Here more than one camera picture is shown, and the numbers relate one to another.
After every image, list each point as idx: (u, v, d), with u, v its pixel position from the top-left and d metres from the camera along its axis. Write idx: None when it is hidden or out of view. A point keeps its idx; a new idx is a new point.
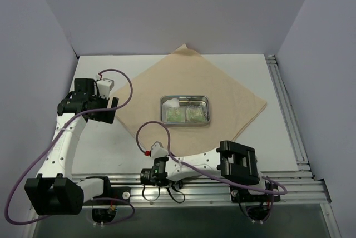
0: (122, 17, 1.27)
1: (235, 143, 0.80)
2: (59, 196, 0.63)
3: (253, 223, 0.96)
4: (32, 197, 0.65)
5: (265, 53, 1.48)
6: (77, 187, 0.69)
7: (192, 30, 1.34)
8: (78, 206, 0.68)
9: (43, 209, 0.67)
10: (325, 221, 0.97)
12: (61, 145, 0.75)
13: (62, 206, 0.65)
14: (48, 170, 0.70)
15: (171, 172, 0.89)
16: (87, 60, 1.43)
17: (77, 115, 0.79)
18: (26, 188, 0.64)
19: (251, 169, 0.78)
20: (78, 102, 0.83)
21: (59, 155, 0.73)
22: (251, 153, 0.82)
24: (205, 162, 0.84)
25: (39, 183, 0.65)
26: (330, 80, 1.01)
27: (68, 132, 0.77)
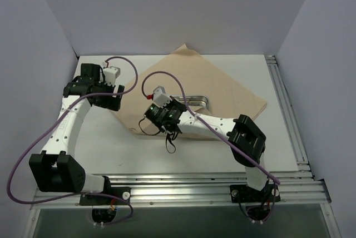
0: (122, 17, 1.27)
1: (252, 120, 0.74)
2: (63, 173, 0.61)
3: (253, 223, 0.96)
4: (36, 172, 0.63)
5: (265, 53, 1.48)
6: (80, 167, 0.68)
7: (192, 30, 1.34)
8: (79, 186, 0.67)
9: (44, 186, 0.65)
10: (325, 221, 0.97)
12: (65, 124, 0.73)
13: (65, 184, 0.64)
14: (51, 148, 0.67)
15: (183, 121, 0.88)
16: (87, 61, 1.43)
17: (82, 97, 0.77)
18: (30, 163, 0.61)
19: (254, 150, 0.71)
20: (83, 85, 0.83)
21: (63, 134, 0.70)
22: (262, 139, 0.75)
24: (219, 125, 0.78)
25: (42, 159, 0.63)
26: (330, 80, 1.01)
27: (72, 113, 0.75)
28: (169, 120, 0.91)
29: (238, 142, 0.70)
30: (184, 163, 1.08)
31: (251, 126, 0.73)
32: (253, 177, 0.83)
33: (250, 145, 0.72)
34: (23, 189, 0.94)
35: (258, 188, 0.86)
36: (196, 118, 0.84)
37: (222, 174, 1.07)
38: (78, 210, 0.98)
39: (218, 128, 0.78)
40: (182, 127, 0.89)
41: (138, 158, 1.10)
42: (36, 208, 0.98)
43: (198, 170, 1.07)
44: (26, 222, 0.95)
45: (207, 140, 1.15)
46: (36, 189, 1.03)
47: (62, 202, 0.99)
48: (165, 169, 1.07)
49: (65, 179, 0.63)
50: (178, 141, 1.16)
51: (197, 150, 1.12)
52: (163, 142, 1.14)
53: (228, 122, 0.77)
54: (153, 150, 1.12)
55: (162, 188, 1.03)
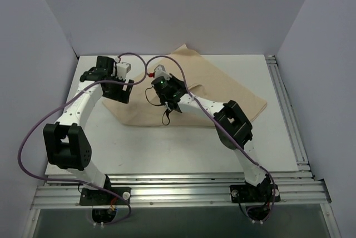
0: (122, 17, 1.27)
1: (240, 108, 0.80)
2: (72, 143, 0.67)
3: (253, 223, 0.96)
4: (48, 141, 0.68)
5: (265, 53, 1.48)
6: (87, 143, 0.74)
7: (192, 30, 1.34)
8: (84, 161, 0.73)
9: (53, 157, 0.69)
10: (325, 221, 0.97)
12: (79, 102, 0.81)
13: (73, 155, 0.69)
14: (65, 120, 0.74)
15: (184, 101, 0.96)
16: (87, 61, 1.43)
17: (97, 82, 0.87)
18: (45, 130, 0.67)
19: (236, 133, 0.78)
20: (98, 75, 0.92)
21: (76, 110, 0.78)
22: (249, 128, 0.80)
24: (209, 107, 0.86)
25: (55, 129, 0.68)
26: (330, 80, 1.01)
27: (86, 94, 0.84)
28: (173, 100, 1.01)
29: (221, 120, 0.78)
30: (185, 163, 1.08)
31: (238, 112, 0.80)
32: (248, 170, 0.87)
33: (233, 128, 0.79)
34: (23, 189, 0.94)
35: (252, 183, 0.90)
36: (193, 99, 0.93)
37: (222, 174, 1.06)
38: (78, 211, 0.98)
39: (208, 109, 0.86)
40: (181, 107, 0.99)
41: (138, 158, 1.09)
42: (36, 208, 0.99)
43: (198, 169, 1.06)
44: (26, 222, 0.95)
45: (207, 139, 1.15)
46: (36, 189, 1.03)
47: (62, 202, 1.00)
48: (165, 169, 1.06)
49: (75, 149, 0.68)
50: (178, 140, 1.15)
51: (198, 150, 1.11)
52: (163, 142, 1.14)
53: (218, 105, 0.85)
54: (153, 150, 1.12)
55: (162, 188, 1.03)
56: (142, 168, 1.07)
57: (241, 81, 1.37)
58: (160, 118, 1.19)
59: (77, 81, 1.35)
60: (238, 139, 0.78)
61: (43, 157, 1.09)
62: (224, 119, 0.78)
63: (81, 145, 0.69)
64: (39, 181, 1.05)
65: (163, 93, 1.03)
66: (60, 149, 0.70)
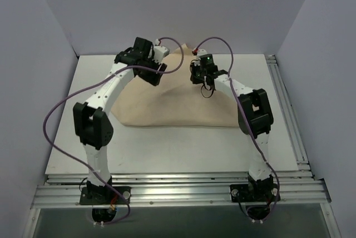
0: (122, 16, 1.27)
1: (267, 98, 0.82)
2: (95, 125, 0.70)
3: (253, 222, 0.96)
4: (76, 118, 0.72)
5: (265, 53, 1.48)
6: (110, 125, 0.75)
7: (192, 30, 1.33)
8: (104, 142, 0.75)
9: (79, 132, 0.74)
10: (325, 221, 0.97)
12: (109, 86, 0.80)
13: (95, 135, 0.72)
14: (93, 102, 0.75)
15: (222, 79, 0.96)
16: (87, 61, 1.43)
17: (128, 67, 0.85)
18: (74, 108, 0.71)
19: (255, 118, 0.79)
20: (132, 58, 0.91)
21: (104, 93, 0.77)
22: (269, 122, 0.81)
24: (240, 89, 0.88)
25: (83, 109, 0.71)
26: (330, 80, 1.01)
27: (117, 78, 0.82)
28: (212, 77, 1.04)
29: (245, 102, 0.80)
30: (185, 163, 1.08)
31: (264, 101, 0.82)
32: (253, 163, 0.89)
33: (255, 114, 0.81)
34: (23, 188, 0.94)
35: (252, 176, 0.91)
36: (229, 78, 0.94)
37: (222, 173, 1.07)
38: (78, 210, 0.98)
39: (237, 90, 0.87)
40: (217, 84, 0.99)
41: (138, 157, 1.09)
42: (36, 207, 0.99)
43: (198, 169, 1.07)
44: (26, 221, 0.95)
45: (207, 139, 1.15)
46: (36, 189, 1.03)
47: (62, 201, 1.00)
48: (165, 169, 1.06)
49: (97, 130, 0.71)
50: (179, 140, 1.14)
51: (199, 151, 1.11)
52: (164, 141, 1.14)
53: (248, 90, 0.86)
54: (153, 150, 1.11)
55: (162, 188, 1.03)
56: (142, 167, 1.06)
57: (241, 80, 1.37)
58: (159, 118, 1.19)
59: (77, 80, 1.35)
60: (255, 126, 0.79)
61: (44, 155, 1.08)
62: (249, 101, 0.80)
63: (104, 128, 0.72)
64: (39, 181, 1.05)
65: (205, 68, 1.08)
66: (85, 127, 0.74)
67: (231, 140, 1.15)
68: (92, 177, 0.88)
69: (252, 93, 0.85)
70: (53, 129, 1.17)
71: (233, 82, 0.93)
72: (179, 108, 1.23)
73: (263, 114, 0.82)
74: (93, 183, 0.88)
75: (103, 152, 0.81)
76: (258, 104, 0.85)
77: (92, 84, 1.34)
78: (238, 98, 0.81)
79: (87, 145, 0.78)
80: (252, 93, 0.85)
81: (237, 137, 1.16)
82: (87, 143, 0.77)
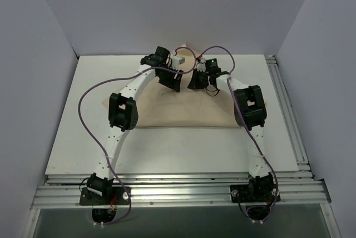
0: (122, 16, 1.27)
1: (261, 93, 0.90)
2: (127, 110, 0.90)
3: (253, 223, 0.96)
4: (111, 105, 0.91)
5: (265, 53, 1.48)
6: (137, 113, 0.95)
7: (193, 30, 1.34)
8: (132, 125, 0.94)
9: (111, 116, 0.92)
10: (325, 221, 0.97)
12: (137, 81, 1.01)
13: (125, 118, 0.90)
14: (125, 93, 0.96)
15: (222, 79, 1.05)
16: (87, 61, 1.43)
17: (153, 68, 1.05)
18: (110, 97, 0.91)
19: (248, 112, 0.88)
20: (154, 63, 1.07)
21: (134, 87, 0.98)
22: (263, 115, 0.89)
24: (236, 85, 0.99)
25: (118, 98, 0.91)
26: (330, 80, 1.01)
27: (143, 75, 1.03)
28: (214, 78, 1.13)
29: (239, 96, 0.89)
30: (186, 162, 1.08)
31: (258, 97, 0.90)
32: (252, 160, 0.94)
33: (248, 108, 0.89)
34: (23, 188, 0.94)
35: (252, 173, 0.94)
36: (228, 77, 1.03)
37: (222, 174, 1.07)
38: (78, 210, 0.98)
39: (235, 87, 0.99)
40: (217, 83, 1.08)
41: (139, 157, 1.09)
42: (36, 208, 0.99)
43: (198, 170, 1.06)
44: (26, 221, 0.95)
45: (208, 139, 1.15)
46: (36, 189, 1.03)
47: (63, 202, 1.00)
48: (165, 169, 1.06)
49: (128, 115, 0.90)
50: (179, 140, 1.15)
51: (199, 151, 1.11)
52: (164, 140, 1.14)
53: (244, 86, 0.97)
54: (153, 150, 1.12)
55: (162, 188, 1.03)
56: (142, 168, 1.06)
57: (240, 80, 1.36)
58: (159, 118, 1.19)
59: (77, 80, 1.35)
60: (248, 119, 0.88)
61: (43, 156, 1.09)
62: (243, 97, 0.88)
63: (133, 113, 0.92)
64: (39, 181, 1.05)
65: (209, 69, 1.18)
66: (117, 113, 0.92)
67: (231, 140, 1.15)
68: (99, 168, 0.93)
69: (247, 89, 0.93)
70: (53, 129, 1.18)
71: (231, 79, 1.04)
72: (181, 108, 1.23)
73: (258, 108, 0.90)
74: (99, 175, 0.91)
75: (123, 139, 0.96)
76: (253, 99, 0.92)
77: (93, 84, 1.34)
78: (235, 93, 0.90)
79: (113, 128, 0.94)
80: (247, 88, 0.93)
81: (237, 137, 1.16)
82: (114, 125, 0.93)
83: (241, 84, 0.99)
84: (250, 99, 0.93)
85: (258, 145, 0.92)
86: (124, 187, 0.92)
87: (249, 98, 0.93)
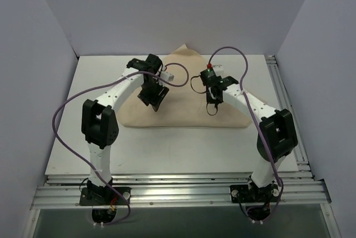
0: (122, 17, 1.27)
1: (292, 120, 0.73)
2: (103, 122, 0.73)
3: (253, 223, 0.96)
4: (85, 114, 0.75)
5: (265, 53, 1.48)
6: (117, 124, 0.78)
7: (192, 30, 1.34)
8: (109, 141, 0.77)
9: (85, 129, 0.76)
10: (325, 221, 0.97)
12: (119, 87, 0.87)
13: (102, 133, 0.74)
14: (103, 99, 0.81)
15: (231, 90, 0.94)
16: (87, 62, 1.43)
17: (140, 73, 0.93)
18: (84, 104, 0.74)
19: (278, 145, 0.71)
20: (143, 65, 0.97)
21: (114, 93, 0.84)
22: (292, 144, 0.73)
24: (258, 108, 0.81)
25: (93, 106, 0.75)
26: (330, 81, 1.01)
27: (127, 81, 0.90)
28: (219, 86, 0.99)
29: (268, 128, 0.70)
30: (187, 163, 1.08)
31: (288, 124, 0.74)
32: (260, 173, 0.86)
33: (278, 139, 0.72)
34: (23, 188, 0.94)
35: (257, 184, 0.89)
36: (241, 93, 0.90)
37: (222, 174, 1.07)
38: (78, 211, 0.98)
39: (256, 110, 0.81)
40: (225, 95, 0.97)
41: (139, 157, 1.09)
42: (36, 208, 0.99)
43: (198, 170, 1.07)
44: (26, 222, 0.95)
45: (209, 140, 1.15)
46: (36, 189, 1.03)
47: (63, 202, 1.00)
48: (165, 169, 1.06)
49: (104, 127, 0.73)
50: (179, 140, 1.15)
51: (199, 152, 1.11)
52: (164, 141, 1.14)
53: (268, 112, 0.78)
54: (153, 150, 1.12)
55: (162, 188, 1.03)
56: (143, 168, 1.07)
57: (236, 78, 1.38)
58: (162, 119, 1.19)
59: (77, 80, 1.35)
60: (277, 154, 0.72)
61: (43, 156, 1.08)
62: (272, 128, 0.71)
63: (111, 125, 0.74)
64: (39, 182, 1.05)
65: (207, 80, 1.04)
66: (93, 124, 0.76)
67: (232, 140, 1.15)
68: (92, 177, 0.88)
69: (273, 115, 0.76)
70: (53, 129, 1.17)
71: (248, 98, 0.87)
72: (182, 109, 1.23)
73: (287, 137, 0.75)
74: (94, 183, 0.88)
75: (107, 152, 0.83)
76: (281, 126, 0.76)
77: (93, 86, 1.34)
78: (260, 124, 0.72)
79: (91, 144, 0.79)
80: (275, 114, 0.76)
81: (238, 137, 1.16)
82: (92, 141, 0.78)
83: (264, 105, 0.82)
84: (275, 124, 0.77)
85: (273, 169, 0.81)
86: (119, 193, 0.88)
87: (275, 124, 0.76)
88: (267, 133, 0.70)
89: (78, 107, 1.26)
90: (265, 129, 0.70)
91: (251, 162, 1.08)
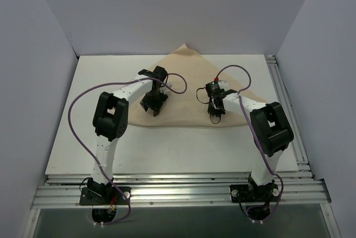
0: (122, 17, 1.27)
1: (282, 112, 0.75)
2: (115, 111, 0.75)
3: (253, 223, 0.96)
4: (99, 105, 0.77)
5: (265, 53, 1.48)
6: (127, 119, 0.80)
7: (192, 30, 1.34)
8: (118, 134, 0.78)
9: (97, 120, 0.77)
10: (325, 221, 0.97)
12: (132, 87, 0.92)
13: (113, 123, 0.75)
14: (117, 93, 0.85)
15: (228, 99, 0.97)
16: (87, 61, 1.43)
17: (151, 78, 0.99)
18: (100, 95, 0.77)
19: (272, 135, 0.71)
20: (153, 75, 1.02)
21: (128, 90, 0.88)
22: (287, 137, 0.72)
24: (251, 104, 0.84)
25: (108, 98, 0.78)
26: (330, 80, 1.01)
27: (139, 83, 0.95)
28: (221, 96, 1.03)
29: (258, 117, 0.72)
30: (187, 162, 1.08)
31: (280, 115, 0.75)
32: (260, 171, 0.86)
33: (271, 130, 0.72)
34: (23, 188, 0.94)
35: (258, 183, 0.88)
36: (236, 95, 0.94)
37: (222, 174, 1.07)
38: (78, 210, 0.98)
39: (249, 107, 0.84)
40: (225, 102, 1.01)
41: (139, 157, 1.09)
42: (36, 208, 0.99)
43: (198, 170, 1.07)
44: (26, 222, 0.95)
45: (209, 139, 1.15)
46: (36, 189, 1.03)
47: (63, 201, 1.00)
48: (165, 169, 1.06)
49: (117, 118, 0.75)
50: (180, 140, 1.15)
51: (199, 152, 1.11)
52: (164, 141, 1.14)
53: (260, 105, 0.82)
54: (153, 149, 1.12)
55: (162, 188, 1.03)
56: (143, 168, 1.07)
57: (235, 78, 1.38)
58: (162, 119, 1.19)
59: (77, 80, 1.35)
60: (273, 145, 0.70)
61: (43, 156, 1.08)
62: (264, 118, 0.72)
63: (123, 117, 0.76)
64: (39, 181, 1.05)
65: (211, 92, 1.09)
66: (104, 117, 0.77)
67: (232, 140, 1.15)
68: (95, 173, 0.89)
69: (265, 108, 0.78)
70: (53, 129, 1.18)
71: (242, 99, 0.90)
72: (182, 108, 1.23)
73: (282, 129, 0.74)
74: (96, 180, 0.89)
75: (114, 148, 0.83)
76: (275, 119, 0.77)
77: (93, 86, 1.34)
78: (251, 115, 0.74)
79: (100, 137, 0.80)
80: (265, 107, 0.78)
81: (238, 137, 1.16)
82: (100, 134, 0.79)
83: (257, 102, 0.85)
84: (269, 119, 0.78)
85: (268, 164, 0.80)
86: (122, 192, 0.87)
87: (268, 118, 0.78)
88: (256, 120, 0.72)
89: (78, 107, 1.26)
90: (255, 118, 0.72)
91: (251, 162, 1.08)
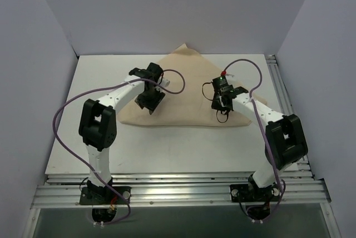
0: (122, 16, 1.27)
1: (300, 125, 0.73)
2: (102, 121, 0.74)
3: (253, 223, 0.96)
4: (84, 114, 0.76)
5: (265, 52, 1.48)
6: (115, 126, 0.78)
7: (192, 30, 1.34)
8: (107, 143, 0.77)
9: (83, 129, 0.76)
10: (325, 221, 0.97)
12: (121, 90, 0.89)
13: (99, 133, 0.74)
14: (104, 100, 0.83)
15: (240, 99, 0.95)
16: (87, 61, 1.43)
17: (142, 79, 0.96)
18: (85, 103, 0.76)
19: (286, 152, 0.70)
20: (144, 74, 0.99)
21: (115, 96, 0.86)
22: (302, 153, 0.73)
24: (266, 114, 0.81)
25: (93, 105, 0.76)
26: (330, 80, 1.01)
27: (129, 86, 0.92)
28: (229, 95, 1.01)
29: (276, 133, 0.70)
30: (187, 162, 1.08)
31: (297, 130, 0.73)
32: (262, 173, 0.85)
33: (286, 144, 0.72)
34: (23, 188, 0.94)
35: (258, 185, 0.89)
36: (249, 100, 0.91)
37: (222, 174, 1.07)
38: (78, 210, 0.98)
39: (263, 116, 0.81)
40: (233, 103, 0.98)
41: (139, 157, 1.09)
42: (36, 207, 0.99)
43: (198, 170, 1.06)
44: (26, 221, 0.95)
45: (209, 139, 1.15)
46: (36, 189, 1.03)
47: (63, 201, 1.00)
48: (165, 169, 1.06)
49: (103, 127, 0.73)
50: (180, 140, 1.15)
51: (199, 152, 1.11)
52: (164, 140, 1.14)
53: (275, 116, 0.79)
54: (153, 149, 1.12)
55: (162, 188, 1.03)
56: (143, 168, 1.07)
57: (236, 78, 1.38)
58: (161, 119, 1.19)
59: (77, 80, 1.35)
60: (287, 162, 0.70)
61: (43, 156, 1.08)
62: (280, 133, 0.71)
63: (110, 125, 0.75)
64: (39, 181, 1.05)
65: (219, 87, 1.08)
66: (91, 125, 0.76)
67: (231, 140, 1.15)
68: (93, 177, 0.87)
69: (281, 119, 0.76)
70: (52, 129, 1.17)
71: (256, 104, 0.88)
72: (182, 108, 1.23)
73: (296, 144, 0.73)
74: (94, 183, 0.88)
75: (106, 153, 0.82)
76: (289, 133, 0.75)
77: (93, 86, 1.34)
78: (268, 128, 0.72)
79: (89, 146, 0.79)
80: (281, 120, 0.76)
81: (238, 137, 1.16)
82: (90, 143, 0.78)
83: (271, 110, 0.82)
84: (283, 131, 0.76)
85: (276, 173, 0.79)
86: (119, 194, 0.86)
87: (283, 130, 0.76)
88: (273, 135, 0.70)
89: (79, 107, 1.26)
90: (272, 132, 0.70)
91: (251, 162, 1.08)
